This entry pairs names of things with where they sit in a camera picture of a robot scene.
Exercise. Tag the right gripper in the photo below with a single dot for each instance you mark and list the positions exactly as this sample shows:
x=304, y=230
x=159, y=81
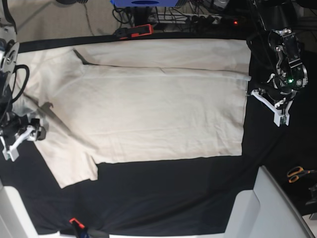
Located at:
x=12, y=126

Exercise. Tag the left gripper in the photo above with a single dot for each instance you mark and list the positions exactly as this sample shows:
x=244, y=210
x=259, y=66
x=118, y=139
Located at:
x=281, y=95

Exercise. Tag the cream white T-shirt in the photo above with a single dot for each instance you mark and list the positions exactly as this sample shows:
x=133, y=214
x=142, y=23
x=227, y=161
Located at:
x=136, y=101

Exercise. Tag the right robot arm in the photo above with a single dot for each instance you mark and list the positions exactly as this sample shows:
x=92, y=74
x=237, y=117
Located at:
x=9, y=48

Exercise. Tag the white base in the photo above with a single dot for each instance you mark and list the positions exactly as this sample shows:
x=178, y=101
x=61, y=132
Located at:
x=14, y=218
x=265, y=212

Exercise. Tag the black device right edge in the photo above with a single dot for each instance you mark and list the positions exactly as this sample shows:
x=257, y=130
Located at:
x=313, y=191

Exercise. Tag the white power strip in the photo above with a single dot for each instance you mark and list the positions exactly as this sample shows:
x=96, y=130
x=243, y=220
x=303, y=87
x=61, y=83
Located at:
x=173, y=18

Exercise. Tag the orange black clamp bottom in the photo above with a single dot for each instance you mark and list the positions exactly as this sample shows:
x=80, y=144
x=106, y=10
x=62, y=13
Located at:
x=82, y=231

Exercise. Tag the orange black clamp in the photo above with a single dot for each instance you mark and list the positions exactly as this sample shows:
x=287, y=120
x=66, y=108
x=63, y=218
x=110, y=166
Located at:
x=137, y=31
x=82, y=231

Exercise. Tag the orange black clamp top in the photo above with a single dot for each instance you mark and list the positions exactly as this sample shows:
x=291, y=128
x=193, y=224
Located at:
x=137, y=31

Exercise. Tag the black table cloth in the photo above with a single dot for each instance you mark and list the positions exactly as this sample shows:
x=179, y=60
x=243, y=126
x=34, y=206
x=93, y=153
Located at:
x=172, y=197

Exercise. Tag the blue box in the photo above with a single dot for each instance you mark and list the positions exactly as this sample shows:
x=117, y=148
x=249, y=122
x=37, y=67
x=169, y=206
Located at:
x=145, y=3

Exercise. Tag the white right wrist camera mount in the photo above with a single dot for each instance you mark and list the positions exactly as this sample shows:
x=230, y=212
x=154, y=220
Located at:
x=10, y=152

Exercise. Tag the orange handled scissors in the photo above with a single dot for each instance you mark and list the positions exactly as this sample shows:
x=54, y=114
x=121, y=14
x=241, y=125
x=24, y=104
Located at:
x=298, y=172

